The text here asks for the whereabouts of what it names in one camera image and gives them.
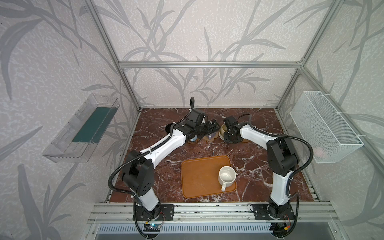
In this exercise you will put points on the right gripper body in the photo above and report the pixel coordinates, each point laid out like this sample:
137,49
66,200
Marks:
229,130

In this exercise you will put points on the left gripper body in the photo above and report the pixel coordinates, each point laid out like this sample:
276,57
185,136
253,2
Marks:
210,127

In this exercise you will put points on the beige glazed mug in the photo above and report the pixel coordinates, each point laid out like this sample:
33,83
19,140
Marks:
223,129

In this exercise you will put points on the light blue mug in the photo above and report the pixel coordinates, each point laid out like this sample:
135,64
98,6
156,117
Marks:
195,138

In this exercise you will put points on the purple mug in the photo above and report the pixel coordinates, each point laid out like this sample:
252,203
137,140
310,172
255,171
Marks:
213,135

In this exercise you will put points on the black mug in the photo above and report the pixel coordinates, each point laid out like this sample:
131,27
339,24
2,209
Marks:
169,128

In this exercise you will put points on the white speckled mug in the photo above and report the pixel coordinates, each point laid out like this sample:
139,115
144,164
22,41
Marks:
226,177

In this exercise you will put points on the cork flower coaster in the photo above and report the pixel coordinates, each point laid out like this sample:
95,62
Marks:
209,140

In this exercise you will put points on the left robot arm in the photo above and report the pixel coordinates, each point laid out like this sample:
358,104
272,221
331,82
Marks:
136,176

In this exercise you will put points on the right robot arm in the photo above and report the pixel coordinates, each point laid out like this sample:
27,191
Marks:
281,153

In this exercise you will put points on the orange plastic tray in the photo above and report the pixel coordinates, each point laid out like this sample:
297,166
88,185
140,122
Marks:
200,177

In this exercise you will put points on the pink object in basket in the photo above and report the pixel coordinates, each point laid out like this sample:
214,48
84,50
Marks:
319,152

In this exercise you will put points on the green lit circuit board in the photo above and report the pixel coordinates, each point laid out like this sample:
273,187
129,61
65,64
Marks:
152,227

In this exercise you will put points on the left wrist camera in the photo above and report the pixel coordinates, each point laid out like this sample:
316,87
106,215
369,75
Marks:
196,117

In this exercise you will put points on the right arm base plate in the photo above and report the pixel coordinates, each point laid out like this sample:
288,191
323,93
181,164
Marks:
267,212

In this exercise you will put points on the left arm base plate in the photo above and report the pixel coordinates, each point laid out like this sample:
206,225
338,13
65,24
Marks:
160,212

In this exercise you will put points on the white wire mesh basket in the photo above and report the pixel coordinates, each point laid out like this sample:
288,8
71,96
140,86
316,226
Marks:
322,125

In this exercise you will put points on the right wired circuit board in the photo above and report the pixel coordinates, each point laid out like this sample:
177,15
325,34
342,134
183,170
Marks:
280,229

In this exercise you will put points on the clear plastic wall bin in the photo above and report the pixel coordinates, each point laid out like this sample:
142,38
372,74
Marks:
79,138

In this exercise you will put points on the aluminium front rail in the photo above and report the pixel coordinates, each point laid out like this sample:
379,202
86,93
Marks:
212,212

